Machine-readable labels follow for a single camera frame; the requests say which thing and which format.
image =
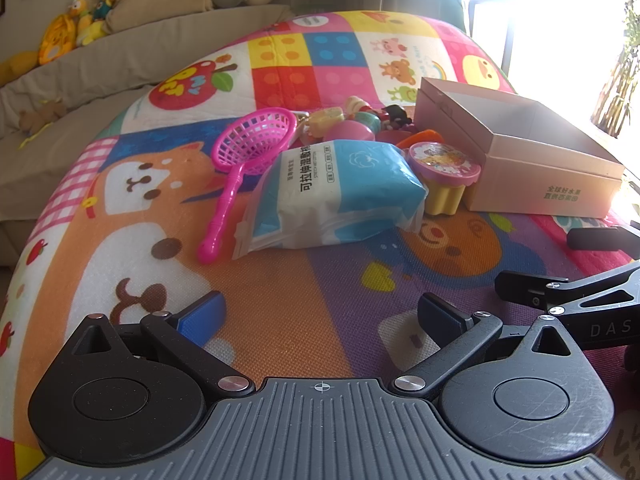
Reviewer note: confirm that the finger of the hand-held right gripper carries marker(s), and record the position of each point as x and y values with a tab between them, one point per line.
600	239
530	287

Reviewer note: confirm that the blue white tissue pack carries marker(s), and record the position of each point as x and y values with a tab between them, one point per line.
340	195

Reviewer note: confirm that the yellow duck plush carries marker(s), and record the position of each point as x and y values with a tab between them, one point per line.
57	40

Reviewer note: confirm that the beige sofa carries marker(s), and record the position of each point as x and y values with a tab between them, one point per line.
100	75

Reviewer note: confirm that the pink toy fishing net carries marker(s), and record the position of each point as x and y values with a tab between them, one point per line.
222	210

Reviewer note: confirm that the yellow plush toy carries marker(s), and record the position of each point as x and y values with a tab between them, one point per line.
17	67

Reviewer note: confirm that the colourful cartoon play mat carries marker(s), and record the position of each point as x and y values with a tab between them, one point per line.
310	280

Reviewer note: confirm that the green plant outside window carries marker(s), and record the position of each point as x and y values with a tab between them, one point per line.
620	85

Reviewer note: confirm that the yellow toy cup pink lid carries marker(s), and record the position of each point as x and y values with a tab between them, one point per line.
442	160

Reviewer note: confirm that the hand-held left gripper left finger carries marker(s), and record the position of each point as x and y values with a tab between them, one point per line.
200	317

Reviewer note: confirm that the brown plush toy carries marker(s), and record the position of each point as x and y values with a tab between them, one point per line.
40	117

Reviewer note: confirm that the pink cardboard box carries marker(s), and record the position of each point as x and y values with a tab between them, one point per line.
540	185

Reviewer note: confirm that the green plastic toy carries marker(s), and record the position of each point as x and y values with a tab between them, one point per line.
369	121

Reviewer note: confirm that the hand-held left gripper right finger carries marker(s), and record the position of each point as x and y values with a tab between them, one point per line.
442	317

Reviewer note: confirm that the yellow cheese toy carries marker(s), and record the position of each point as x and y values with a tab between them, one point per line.
325	120

